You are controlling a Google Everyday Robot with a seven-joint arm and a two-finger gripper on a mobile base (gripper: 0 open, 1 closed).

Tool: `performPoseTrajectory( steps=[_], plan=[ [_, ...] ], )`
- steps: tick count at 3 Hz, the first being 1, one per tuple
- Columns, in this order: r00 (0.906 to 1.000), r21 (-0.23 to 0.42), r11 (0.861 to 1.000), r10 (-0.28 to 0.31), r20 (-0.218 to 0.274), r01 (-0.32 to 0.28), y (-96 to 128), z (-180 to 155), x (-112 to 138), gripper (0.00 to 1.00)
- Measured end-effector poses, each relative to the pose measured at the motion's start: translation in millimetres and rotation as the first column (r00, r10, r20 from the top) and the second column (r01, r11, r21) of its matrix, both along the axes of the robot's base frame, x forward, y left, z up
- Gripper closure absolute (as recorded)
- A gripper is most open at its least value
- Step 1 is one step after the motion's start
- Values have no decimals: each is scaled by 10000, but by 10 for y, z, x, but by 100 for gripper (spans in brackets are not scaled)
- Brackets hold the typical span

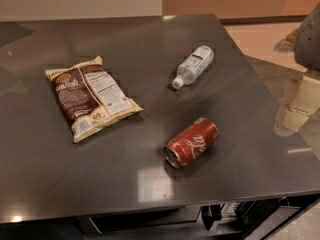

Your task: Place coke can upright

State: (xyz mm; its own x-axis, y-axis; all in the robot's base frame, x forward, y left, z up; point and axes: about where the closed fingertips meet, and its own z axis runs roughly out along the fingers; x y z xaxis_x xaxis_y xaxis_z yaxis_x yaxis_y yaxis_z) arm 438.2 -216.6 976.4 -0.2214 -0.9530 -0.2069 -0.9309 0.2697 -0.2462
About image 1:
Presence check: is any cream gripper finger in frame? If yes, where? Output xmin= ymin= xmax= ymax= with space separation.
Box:
xmin=288 ymin=71 xmax=320 ymax=116
xmin=273 ymin=106 xmax=309 ymax=137

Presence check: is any red coke can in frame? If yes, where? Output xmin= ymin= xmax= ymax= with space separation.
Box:
xmin=164 ymin=117 xmax=219 ymax=168

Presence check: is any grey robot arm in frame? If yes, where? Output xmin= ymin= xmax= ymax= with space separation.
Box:
xmin=274 ymin=3 xmax=320 ymax=137

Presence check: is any clear plastic water bottle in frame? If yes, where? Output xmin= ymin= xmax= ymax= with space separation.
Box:
xmin=172 ymin=46 xmax=214 ymax=89

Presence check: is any brown sea salt chip bag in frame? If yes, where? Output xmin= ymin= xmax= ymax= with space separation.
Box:
xmin=45 ymin=56 xmax=142 ymax=143

